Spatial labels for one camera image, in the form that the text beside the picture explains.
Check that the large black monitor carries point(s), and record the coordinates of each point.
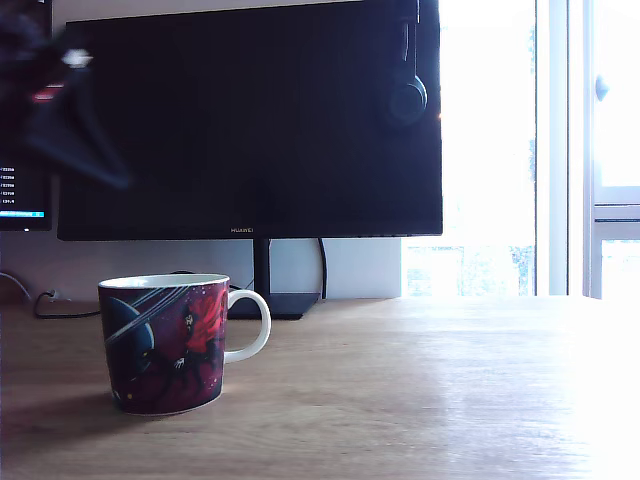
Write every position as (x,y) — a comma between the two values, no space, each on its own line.
(250,125)

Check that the white window frame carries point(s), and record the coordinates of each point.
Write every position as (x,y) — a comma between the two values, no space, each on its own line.
(575,150)

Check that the black headphones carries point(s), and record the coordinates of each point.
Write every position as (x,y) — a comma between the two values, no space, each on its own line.
(410,95)

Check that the small lit screen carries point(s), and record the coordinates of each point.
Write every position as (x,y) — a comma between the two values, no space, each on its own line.
(20,200)

